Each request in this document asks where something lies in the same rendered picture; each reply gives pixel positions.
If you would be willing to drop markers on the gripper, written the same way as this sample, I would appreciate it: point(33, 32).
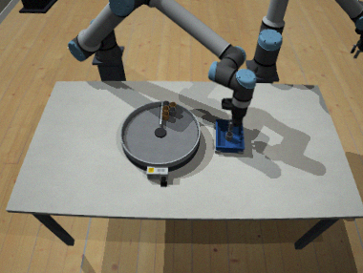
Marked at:
point(239, 117)
point(360, 39)

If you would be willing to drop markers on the blue crate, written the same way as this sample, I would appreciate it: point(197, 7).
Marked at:
point(223, 144)

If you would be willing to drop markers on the grey turntable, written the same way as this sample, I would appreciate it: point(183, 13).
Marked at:
point(143, 143)

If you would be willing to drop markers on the steel bushing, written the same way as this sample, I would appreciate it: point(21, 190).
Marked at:
point(166, 103)
point(229, 136)
point(173, 111)

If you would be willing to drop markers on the white table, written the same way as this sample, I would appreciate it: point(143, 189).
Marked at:
point(79, 175)

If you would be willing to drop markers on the white control box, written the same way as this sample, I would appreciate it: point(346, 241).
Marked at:
point(157, 171)

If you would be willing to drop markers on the black box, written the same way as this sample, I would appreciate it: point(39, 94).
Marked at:
point(35, 4)

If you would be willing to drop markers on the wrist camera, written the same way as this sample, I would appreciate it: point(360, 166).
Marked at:
point(226, 103)

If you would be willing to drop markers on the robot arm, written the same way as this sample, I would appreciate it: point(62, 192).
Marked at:
point(269, 47)
point(191, 28)

